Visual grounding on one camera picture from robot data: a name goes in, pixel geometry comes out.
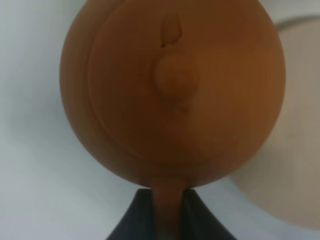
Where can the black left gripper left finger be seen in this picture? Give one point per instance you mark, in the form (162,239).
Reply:
(135,217)

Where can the brown clay teapot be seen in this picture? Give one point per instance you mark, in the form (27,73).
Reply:
(171,94)

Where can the beige round teapot saucer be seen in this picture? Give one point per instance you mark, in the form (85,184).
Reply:
(283,179)

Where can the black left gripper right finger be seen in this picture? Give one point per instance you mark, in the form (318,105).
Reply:
(198,222)

